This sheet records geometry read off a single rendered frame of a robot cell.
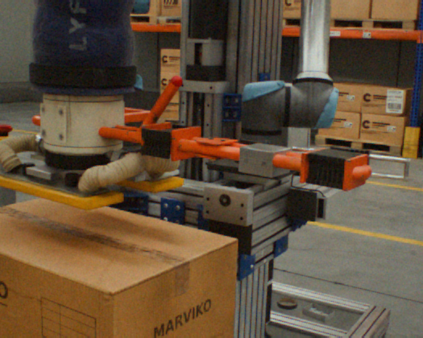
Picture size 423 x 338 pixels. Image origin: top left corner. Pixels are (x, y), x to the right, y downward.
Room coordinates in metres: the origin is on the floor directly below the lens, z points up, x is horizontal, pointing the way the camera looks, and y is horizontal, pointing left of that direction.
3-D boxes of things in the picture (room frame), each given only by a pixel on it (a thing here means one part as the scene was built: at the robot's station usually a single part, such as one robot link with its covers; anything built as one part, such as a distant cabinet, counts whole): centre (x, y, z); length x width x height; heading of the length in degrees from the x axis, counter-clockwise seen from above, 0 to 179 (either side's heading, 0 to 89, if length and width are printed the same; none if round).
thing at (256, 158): (1.07, -0.09, 1.17); 0.07 x 0.07 x 0.04; 54
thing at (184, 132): (1.20, 0.09, 1.18); 0.10 x 0.08 x 0.06; 144
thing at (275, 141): (1.77, -0.13, 1.09); 0.15 x 0.15 x 0.10
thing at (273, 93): (1.77, -0.14, 1.20); 0.13 x 0.12 x 0.14; 86
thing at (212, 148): (1.33, 0.06, 1.18); 0.93 x 0.30 x 0.04; 54
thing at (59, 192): (1.27, 0.34, 1.08); 0.34 x 0.10 x 0.05; 54
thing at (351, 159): (0.99, -0.19, 1.18); 0.08 x 0.07 x 0.05; 54
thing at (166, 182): (1.42, 0.23, 1.08); 0.34 x 0.10 x 0.05; 54
